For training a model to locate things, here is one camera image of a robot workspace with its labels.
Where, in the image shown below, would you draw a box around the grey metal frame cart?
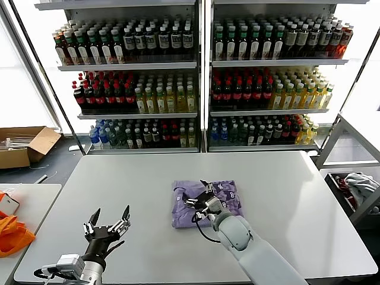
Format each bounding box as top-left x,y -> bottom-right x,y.
314,114 -> 380,229

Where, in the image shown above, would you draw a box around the black plastic bin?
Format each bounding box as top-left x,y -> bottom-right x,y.
324,171 -> 380,219

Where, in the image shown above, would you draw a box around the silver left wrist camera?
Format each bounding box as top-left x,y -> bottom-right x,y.
56,254 -> 86,276

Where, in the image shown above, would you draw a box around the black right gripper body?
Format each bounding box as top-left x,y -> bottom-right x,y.
195,192 -> 216,210

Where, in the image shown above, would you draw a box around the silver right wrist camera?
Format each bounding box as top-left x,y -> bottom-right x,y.
204,197 -> 228,215

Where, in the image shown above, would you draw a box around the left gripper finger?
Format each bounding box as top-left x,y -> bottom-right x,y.
107,204 -> 132,236
83,208 -> 102,237

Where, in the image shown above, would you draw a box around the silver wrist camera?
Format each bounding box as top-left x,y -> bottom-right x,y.
56,254 -> 86,276
204,197 -> 228,215

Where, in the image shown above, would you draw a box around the orange fabric bag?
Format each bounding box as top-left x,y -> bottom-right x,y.
0,191 -> 36,258

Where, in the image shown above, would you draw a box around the grey slanted window post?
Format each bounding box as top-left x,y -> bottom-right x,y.
0,5 -> 64,136

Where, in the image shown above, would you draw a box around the grey metal bottle shelf unit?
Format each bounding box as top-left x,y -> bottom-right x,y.
204,0 -> 351,154
34,0 -> 202,155

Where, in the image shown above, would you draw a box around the white side table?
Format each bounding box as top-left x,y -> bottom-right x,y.
0,183 -> 63,285

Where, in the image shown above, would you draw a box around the red drink bottle grey label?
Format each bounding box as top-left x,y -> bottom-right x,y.
340,26 -> 354,59

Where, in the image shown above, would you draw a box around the open cardboard box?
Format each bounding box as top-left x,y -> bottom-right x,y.
0,126 -> 62,169

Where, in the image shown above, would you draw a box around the small white orange box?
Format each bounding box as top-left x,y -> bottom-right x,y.
0,196 -> 21,215

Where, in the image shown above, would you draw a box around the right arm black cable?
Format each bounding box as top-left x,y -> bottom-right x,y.
191,210 -> 223,243

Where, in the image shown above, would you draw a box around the grey crumpled garment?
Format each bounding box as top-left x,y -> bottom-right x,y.
343,172 -> 380,204

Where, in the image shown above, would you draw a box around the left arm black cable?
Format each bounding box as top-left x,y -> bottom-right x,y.
33,265 -> 60,281

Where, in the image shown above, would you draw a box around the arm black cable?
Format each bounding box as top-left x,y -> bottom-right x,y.
33,265 -> 60,281
191,210 -> 223,243

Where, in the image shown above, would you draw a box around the dark bottle beige label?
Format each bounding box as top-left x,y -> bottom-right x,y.
297,23 -> 311,57
285,23 -> 299,58

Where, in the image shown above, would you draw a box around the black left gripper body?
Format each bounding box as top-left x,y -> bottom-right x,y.
84,226 -> 125,264

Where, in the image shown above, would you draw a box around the dark drink bottle grey label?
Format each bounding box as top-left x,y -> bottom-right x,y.
331,24 -> 344,58
308,23 -> 322,57
182,24 -> 194,56
135,26 -> 147,56
170,24 -> 182,56
123,26 -> 137,57
319,23 -> 333,57
158,25 -> 170,56
146,25 -> 158,56

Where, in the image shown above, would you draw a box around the dark slanted window post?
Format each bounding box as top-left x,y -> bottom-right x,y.
337,11 -> 380,116
7,0 -> 88,156

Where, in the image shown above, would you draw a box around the white strips in carton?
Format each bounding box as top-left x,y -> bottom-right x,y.
0,135 -> 33,151

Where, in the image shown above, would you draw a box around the red crumpled garment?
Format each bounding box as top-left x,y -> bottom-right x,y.
334,175 -> 359,210

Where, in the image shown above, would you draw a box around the purple t-shirt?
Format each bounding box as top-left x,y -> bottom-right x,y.
171,179 -> 245,230

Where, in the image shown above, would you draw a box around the dark tea bottle green label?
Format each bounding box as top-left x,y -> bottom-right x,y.
110,27 -> 125,64
250,24 -> 262,59
74,28 -> 90,65
98,27 -> 113,65
226,25 -> 238,59
64,29 -> 78,65
274,24 -> 285,59
237,25 -> 249,59
214,25 -> 226,59
86,28 -> 102,65
262,24 -> 274,59

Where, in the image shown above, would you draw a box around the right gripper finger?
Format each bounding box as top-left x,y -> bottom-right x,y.
181,192 -> 200,207
199,179 -> 215,194

